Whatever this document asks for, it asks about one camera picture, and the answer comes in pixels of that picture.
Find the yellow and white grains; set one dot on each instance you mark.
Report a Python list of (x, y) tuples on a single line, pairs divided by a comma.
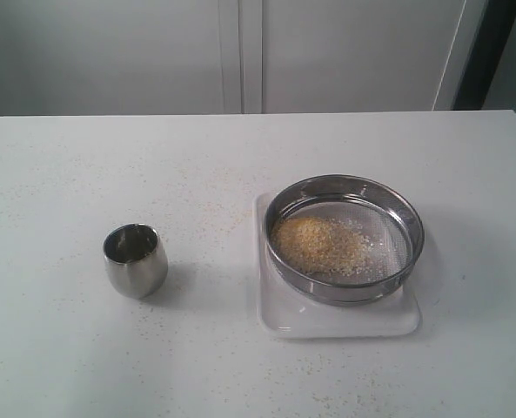
[(314, 245)]

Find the stainless steel cup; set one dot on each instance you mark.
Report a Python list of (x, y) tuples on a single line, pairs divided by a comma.
[(135, 260)]

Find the round stainless steel sieve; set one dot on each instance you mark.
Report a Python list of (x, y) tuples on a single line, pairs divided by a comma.
[(385, 217)]

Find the clear square glass tray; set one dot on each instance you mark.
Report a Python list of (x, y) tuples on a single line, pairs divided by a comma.
[(285, 313)]

